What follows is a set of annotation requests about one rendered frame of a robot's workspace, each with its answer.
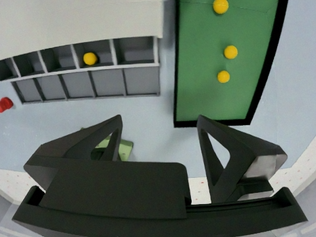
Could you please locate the red plug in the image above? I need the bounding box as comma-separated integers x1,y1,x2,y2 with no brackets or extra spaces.
0,97,13,113

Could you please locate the yellow ball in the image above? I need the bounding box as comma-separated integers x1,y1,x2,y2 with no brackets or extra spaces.
223,45,236,58
217,70,229,82
212,0,227,13
83,52,96,65

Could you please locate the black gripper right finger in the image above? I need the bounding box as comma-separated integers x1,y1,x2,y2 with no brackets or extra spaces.
197,115,288,203

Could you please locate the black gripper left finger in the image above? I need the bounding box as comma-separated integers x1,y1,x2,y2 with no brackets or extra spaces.
33,115,123,161

